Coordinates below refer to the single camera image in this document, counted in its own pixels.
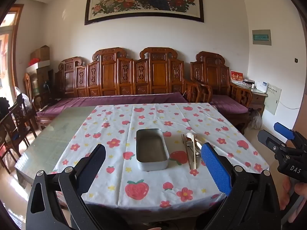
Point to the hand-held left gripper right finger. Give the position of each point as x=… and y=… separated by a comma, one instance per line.
x=215, y=165

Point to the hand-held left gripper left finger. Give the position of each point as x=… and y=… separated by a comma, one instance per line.
x=96, y=164

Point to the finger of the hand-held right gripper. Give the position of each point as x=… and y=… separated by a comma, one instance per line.
x=268, y=140
x=284, y=130

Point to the pale wooden chopstick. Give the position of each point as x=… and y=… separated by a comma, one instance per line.
x=194, y=153

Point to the brown wooden chopstick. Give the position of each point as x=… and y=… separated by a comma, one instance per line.
x=189, y=158

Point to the white plastic spoon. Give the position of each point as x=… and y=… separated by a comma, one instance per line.
x=190, y=136

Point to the rectangular metal tray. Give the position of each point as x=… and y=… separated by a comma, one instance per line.
x=151, y=149

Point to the person's right hand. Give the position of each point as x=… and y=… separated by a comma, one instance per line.
x=286, y=191

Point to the brown wooden board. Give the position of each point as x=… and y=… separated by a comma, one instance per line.
x=301, y=122

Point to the plastic bag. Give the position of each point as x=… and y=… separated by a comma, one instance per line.
x=255, y=121

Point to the white chart board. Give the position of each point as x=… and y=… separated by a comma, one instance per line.
x=272, y=99

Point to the wooden side table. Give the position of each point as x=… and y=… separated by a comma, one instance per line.
x=257, y=100

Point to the white box device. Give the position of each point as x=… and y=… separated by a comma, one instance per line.
x=261, y=87

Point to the stack of papers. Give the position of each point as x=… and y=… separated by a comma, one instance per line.
x=248, y=82

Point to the red desk calendar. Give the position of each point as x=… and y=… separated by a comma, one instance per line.
x=237, y=76

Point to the strawberry printed tablecloth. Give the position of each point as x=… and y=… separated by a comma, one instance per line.
x=153, y=115

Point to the carved wooden armchair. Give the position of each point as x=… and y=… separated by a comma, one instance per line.
x=211, y=74

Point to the dark wooden chair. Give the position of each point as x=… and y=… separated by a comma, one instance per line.
x=14, y=129

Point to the carved wooden sofa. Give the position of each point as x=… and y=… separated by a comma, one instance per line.
x=110, y=76

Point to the white flat box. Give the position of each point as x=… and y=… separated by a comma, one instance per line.
x=38, y=67

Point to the red folded item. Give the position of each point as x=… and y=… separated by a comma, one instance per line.
x=33, y=61

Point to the brown cardboard box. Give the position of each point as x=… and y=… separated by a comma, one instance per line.
x=40, y=54

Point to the grey wall electrical panel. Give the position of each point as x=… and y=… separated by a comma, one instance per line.
x=261, y=37

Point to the wooden door frame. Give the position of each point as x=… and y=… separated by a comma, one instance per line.
x=16, y=45

